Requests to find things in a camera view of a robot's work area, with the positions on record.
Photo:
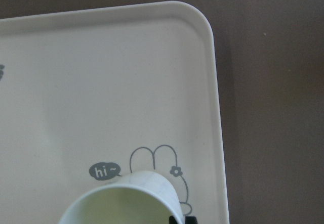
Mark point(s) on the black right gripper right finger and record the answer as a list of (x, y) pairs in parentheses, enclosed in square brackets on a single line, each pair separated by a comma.
[(190, 219)]

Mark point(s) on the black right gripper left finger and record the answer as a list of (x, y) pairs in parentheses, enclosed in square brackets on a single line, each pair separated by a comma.
[(173, 218)]

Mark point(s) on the pale yellow white cup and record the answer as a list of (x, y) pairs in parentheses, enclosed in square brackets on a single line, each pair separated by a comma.
[(139, 197)]

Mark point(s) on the cream rabbit tray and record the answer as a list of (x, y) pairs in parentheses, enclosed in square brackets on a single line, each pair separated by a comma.
[(88, 96)]

